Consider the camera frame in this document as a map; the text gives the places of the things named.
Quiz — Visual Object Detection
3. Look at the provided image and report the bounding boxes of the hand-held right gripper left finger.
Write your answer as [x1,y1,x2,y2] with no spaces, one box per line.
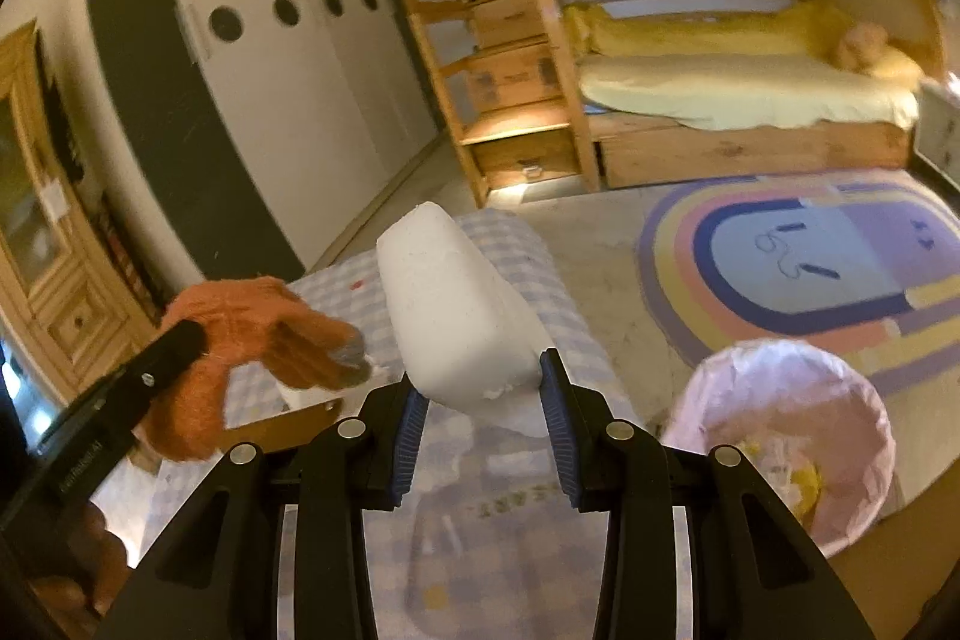
[112,385,430,640]

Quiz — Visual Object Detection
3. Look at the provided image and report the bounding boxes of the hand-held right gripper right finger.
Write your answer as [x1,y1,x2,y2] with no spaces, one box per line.
[538,347,877,640]

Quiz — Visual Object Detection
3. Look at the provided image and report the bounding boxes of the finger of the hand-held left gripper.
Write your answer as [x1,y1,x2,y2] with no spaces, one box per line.
[94,321,207,435]

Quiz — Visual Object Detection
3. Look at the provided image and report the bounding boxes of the white foam block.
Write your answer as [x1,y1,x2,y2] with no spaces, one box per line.
[375,201,545,416]

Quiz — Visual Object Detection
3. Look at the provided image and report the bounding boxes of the trash bin with pink bag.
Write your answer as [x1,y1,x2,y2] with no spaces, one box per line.
[660,340,897,558]

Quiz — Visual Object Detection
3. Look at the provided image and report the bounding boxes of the yellow foam net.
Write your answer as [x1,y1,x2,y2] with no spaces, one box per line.
[780,464,826,513]

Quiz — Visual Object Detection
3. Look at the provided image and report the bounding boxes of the wooden cabinet with glass door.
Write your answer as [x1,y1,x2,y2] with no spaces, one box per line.
[0,21,162,401]

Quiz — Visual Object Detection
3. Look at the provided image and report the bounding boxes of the checkered tablecloth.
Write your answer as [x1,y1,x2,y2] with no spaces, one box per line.
[139,212,653,640]

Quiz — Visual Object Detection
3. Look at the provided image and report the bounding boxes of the white paper tag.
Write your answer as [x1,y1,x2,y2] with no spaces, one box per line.
[37,182,72,221]

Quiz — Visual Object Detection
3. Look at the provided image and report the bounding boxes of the white wardrobe with round holes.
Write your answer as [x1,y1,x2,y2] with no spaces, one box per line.
[81,0,443,281]

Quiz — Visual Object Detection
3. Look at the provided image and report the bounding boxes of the pastel oval rug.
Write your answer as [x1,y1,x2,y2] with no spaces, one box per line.
[636,171,960,521]

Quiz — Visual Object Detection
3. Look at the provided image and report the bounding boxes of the wooden bunk bed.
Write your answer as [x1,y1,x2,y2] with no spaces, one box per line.
[487,0,946,191]

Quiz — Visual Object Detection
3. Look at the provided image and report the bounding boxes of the wooden stair drawer unit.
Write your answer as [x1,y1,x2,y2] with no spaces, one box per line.
[401,0,601,210]

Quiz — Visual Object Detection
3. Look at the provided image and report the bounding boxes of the pale yellow bed sheet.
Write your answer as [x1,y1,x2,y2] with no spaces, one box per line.
[579,53,920,131]

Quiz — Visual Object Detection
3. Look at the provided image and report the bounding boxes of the yellow blanket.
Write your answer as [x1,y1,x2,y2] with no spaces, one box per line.
[562,0,852,60]

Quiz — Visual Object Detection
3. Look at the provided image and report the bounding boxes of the white bedside cabinet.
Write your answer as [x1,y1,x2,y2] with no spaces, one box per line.
[911,81,960,191]

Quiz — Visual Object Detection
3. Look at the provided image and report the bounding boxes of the tan plush toy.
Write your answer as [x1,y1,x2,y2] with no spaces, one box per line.
[836,23,927,86]

